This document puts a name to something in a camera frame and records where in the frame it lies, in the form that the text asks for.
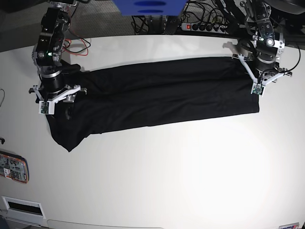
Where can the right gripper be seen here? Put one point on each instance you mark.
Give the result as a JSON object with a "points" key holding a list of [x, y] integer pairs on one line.
{"points": [[53, 84]]}

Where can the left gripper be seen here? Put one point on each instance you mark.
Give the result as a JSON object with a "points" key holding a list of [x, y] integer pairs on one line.
{"points": [[265, 61]]}

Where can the black T-shirt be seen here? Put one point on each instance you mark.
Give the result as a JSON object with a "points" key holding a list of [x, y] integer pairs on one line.
{"points": [[153, 93]]}

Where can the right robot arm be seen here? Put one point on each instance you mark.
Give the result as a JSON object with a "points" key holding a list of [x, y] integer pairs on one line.
{"points": [[46, 56]]}

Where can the white power strip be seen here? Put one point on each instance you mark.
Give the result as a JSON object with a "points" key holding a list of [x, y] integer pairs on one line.
{"points": [[205, 27]]}

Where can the orange clear screw box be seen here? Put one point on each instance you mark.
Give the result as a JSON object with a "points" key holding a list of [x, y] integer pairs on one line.
{"points": [[14, 167]]}

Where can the blue plastic bin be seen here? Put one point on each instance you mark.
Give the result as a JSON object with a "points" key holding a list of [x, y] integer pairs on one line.
{"points": [[150, 7]]}

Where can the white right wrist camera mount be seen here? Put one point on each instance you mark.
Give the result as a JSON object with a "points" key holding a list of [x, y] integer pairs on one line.
{"points": [[48, 101]]}

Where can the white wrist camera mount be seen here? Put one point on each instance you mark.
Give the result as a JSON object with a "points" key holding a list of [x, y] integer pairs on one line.
{"points": [[48, 101], [263, 78]]}

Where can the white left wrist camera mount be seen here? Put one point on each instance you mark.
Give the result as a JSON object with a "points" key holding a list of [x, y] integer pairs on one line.
{"points": [[263, 78]]}

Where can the white table cable slot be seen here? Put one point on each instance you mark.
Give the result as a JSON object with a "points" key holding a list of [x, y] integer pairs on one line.
{"points": [[23, 206]]}

